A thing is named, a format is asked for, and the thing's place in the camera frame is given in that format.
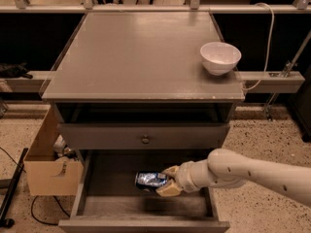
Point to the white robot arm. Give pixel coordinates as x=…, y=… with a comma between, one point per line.
x=226, y=168

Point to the grey drawer cabinet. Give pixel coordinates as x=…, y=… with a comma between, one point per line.
x=138, y=68

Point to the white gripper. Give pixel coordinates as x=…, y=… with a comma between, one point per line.
x=184, y=176

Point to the metal railing frame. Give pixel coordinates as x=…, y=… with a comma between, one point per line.
x=41, y=38

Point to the white bowl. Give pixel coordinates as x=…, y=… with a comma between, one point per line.
x=219, y=58

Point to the open grey middle drawer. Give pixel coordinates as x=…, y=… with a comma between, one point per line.
x=108, y=201

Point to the grey top drawer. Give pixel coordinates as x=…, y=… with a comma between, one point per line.
x=118, y=136

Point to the blue pepsi can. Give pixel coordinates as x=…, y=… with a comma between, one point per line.
x=150, y=181

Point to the black pole stand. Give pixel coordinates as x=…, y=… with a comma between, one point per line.
x=10, y=185

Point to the round drawer knob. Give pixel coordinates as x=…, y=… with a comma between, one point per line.
x=145, y=139

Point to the black object on ledge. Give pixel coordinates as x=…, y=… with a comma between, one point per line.
x=8, y=70

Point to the cardboard box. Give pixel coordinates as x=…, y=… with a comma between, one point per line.
x=47, y=175

